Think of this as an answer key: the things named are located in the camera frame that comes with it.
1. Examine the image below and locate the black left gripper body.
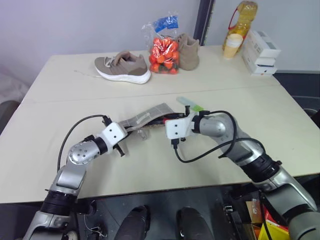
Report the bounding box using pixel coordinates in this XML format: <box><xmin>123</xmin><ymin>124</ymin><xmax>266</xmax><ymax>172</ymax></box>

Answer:
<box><xmin>112</xmin><ymin>129</ymin><xmax>130</xmax><ymax>158</ymax></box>

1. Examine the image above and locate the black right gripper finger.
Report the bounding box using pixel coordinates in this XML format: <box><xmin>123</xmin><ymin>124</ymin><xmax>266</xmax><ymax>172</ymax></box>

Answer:
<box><xmin>162</xmin><ymin>112</ymin><xmax>187</xmax><ymax>124</ymax></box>

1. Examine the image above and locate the beige grid pouch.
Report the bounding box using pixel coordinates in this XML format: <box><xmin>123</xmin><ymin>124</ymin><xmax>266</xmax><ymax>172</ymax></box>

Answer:
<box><xmin>118</xmin><ymin>101</ymin><xmax>186</xmax><ymax>134</ymax></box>

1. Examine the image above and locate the green highlighter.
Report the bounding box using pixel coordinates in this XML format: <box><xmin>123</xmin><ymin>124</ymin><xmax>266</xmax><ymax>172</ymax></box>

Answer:
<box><xmin>175</xmin><ymin>96</ymin><xmax>204</xmax><ymax>112</ymax></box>

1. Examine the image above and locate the taupe sneaker standing on end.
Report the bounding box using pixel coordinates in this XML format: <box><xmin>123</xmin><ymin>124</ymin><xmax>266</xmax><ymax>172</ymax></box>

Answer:
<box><xmin>176</xmin><ymin>33</ymin><xmax>201</xmax><ymax>71</ymax></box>

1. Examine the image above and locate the clear bag of orange fruit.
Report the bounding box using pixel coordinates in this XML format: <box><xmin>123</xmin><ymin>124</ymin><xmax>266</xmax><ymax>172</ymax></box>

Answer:
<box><xmin>140</xmin><ymin>14</ymin><xmax>181</xmax><ymax>76</ymax></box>

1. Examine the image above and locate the taupe sneaker with white sole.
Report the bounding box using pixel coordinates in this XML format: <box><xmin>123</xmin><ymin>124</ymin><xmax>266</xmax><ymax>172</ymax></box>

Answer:
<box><xmin>73</xmin><ymin>50</ymin><xmax>152</xmax><ymax>85</ymax></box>

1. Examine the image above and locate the dark rounded shape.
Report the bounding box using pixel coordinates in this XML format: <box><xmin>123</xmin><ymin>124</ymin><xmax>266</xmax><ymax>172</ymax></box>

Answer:
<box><xmin>175</xmin><ymin>206</ymin><xmax>214</xmax><ymax>240</ymax></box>
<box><xmin>115</xmin><ymin>205</ymin><xmax>151</xmax><ymax>240</ymax></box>

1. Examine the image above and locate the cream paper cup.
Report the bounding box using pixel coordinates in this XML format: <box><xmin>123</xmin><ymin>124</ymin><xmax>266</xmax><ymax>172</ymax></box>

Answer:
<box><xmin>222</xmin><ymin>33</ymin><xmax>244</xmax><ymax>60</ymax></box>

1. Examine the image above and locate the thin white box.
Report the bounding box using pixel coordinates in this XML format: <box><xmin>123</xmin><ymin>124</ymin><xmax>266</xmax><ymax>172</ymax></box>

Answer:
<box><xmin>243</xmin><ymin>47</ymin><xmax>278</xmax><ymax>68</ymax></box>

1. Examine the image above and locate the large white box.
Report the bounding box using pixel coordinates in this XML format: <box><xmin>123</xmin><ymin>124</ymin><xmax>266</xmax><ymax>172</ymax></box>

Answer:
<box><xmin>245</xmin><ymin>30</ymin><xmax>282</xmax><ymax>59</ymax></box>

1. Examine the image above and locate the yellow cooking oil bottle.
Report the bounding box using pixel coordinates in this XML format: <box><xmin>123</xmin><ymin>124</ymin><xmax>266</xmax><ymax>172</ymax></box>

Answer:
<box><xmin>222</xmin><ymin>0</ymin><xmax>259</xmax><ymax>55</ymax></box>

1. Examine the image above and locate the black furniture beside table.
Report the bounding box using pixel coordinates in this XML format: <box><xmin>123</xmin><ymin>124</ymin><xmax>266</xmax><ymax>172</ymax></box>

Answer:
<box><xmin>274</xmin><ymin>71</ymin><xmax>320</xmax><ymax>176</ymax></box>

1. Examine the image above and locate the yellow box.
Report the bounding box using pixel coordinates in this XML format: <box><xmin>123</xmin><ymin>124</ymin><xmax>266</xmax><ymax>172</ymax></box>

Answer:
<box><xmin>257</xmin><ymin>214</ymin><xmax>291</xmax><ymax>240</ymax></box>

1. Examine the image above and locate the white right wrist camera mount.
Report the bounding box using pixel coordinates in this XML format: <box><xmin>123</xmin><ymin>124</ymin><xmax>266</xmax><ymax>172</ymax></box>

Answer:
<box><xmin>164</xmin><ymin>113</ymin><xmax>199</xmax><ymax>140</ymax></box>

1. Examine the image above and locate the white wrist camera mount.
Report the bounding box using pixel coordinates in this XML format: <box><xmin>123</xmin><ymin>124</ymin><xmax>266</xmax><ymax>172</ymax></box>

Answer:
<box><xmin>99</xmin><ymin>121</ymin><xmax>127</xmax><ymax>153</ymax></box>
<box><xmin>164</xmin><ymin>113</ymin><xmax>199</xmax><ymax>140</ymax></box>

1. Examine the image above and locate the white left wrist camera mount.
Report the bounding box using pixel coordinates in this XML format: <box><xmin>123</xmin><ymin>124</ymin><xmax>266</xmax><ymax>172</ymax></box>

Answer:
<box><xmin>99</xmin><ymin>121</ymin><xmax>127</xmax><ymax>153</ymax></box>

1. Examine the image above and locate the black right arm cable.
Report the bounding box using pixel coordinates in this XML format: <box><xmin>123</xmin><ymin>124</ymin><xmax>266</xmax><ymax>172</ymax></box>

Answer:
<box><xmin>171</xmin><ymin>109</ymin><xmax>251</xmax><ymax>165</ymax></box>

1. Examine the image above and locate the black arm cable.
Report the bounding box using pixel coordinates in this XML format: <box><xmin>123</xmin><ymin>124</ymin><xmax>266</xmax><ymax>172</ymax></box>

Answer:
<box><xmin>171</xmin><ymin>109</ymin><xmax>251</xmax><ymax>165</ymax></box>
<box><xmin>56</xmin><ymin>114</ymin><xmax>112</xmax><ymax>173</ymax></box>

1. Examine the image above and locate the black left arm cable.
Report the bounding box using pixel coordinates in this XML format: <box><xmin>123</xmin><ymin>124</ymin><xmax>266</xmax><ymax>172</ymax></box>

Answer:
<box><xmin>56</xmin><ymin>114</ymin><xmax>112</xmax><ymax>173</ymax></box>

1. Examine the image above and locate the dark vertical post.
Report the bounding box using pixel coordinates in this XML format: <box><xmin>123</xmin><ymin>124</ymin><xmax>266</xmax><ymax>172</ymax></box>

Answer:
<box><xmin>193</xmin><ymin>0</ymin><xmax>216</xmax><ymax>47</ymax></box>

